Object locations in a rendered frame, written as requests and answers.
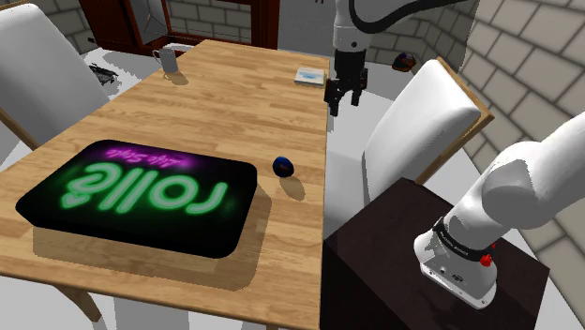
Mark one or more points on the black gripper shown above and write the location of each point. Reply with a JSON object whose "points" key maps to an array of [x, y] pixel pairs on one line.
{"points": [[348, 68]]}

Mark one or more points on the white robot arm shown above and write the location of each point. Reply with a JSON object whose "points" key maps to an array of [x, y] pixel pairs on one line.
{"points": [[516, 187]]}

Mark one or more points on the white and blue book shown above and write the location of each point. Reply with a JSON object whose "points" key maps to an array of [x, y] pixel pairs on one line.
{"points": [[310, 76]]}

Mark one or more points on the dark multicoloured round object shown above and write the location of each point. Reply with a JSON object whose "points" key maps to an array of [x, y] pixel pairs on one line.
{"points": [[404, 61]]}

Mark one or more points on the dark blue ball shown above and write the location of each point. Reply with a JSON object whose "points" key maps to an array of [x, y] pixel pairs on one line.
{"points": [[283, 166]]}

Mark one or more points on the wooden table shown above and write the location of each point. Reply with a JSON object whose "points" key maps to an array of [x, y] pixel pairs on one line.
{"points": [[219, 105]]}

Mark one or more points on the dark robot stand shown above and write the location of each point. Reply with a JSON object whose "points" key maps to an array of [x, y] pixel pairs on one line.
{"points": [[388, 256]]}

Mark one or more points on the grey mug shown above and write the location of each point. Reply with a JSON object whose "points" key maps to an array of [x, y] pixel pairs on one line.
{"points": [[168, 60]]}

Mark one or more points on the black cushion with neon print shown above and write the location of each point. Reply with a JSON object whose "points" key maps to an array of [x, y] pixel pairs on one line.
{"points": [[137, 196]]}

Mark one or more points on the small black object on floor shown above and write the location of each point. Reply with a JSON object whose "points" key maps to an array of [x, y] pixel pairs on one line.
{"points": [[101, 74]]}

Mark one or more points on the white chair with wooden frame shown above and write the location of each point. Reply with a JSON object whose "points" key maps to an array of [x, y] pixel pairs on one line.
{"points": [[425, 123], [36, 73]]}

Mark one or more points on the dark red wooden door frame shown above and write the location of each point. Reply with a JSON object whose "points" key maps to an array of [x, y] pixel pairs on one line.
{"points": [[182, 23]]}

